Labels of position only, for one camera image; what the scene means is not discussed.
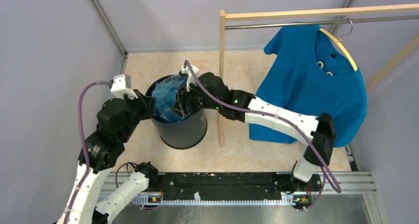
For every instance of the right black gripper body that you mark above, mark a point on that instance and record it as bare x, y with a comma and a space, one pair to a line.
196, 101

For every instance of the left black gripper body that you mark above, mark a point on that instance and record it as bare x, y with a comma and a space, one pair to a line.
140, 109

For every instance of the black cylindrical trash bin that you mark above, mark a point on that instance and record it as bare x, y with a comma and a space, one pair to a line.
185, 134

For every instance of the blue plastic trash bag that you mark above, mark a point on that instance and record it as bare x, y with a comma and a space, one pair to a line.
164, 93

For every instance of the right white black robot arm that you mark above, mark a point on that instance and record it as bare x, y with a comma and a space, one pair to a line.
317, 132

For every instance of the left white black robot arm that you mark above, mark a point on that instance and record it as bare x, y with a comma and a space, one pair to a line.
117, 121

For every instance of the blue t-shirt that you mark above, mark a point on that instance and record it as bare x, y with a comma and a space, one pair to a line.
311, 77

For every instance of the wooden clothes rack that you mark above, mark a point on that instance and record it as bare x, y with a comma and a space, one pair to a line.
408, 49

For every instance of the yellow clothes hanger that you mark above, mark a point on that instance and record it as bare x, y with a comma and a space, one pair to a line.
341, 47

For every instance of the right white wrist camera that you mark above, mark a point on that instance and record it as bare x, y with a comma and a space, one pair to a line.
190, 73

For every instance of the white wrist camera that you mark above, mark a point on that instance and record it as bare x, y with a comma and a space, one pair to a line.
121, 86
190, 73

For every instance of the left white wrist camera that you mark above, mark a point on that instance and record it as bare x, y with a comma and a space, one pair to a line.
121, 86

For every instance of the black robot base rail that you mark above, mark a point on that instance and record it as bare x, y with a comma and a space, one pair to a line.
229, 189

